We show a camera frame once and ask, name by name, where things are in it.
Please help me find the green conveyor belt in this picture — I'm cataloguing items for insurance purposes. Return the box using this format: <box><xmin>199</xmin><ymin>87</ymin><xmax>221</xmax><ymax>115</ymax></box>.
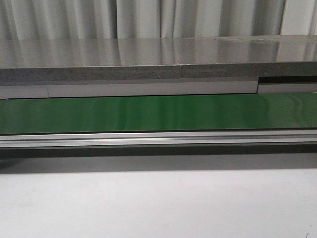
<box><xmin>0</xmin><ymin>93</ymin><xmax>317</xmax><ymax>134</ymax></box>

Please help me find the aluminium conveyor side rail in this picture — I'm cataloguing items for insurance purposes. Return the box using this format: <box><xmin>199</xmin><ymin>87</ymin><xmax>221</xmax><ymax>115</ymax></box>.
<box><xmin>0</xmin><ymin>129</ymin><xmax>317</xmax><ymax>149</ymax></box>

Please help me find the grey stone counter slab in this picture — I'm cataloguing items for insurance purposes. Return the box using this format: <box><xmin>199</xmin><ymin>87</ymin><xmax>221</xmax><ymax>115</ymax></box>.
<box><xmin>0</xmin><ymin>35</ymin><xmax>317</xmax><ymax>100</ymax></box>

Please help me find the white pleated curtain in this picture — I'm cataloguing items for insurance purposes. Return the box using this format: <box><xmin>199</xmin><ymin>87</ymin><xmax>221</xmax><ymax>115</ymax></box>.
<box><xmin>0</xmin><ymin>0</ymin><xmax>317</xmax><ymax>40</ymax></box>

